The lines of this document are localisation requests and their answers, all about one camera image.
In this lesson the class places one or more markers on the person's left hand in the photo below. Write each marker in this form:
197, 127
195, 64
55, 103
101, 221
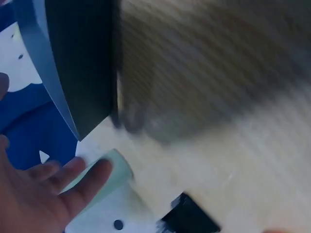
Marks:
29, 194

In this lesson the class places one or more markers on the pale green tape roll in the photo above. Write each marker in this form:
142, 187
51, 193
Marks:
120, 168

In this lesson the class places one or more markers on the black flat object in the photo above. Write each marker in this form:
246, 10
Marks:
192, 216

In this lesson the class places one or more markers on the brown woven mat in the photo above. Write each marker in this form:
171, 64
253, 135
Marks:
199, 63

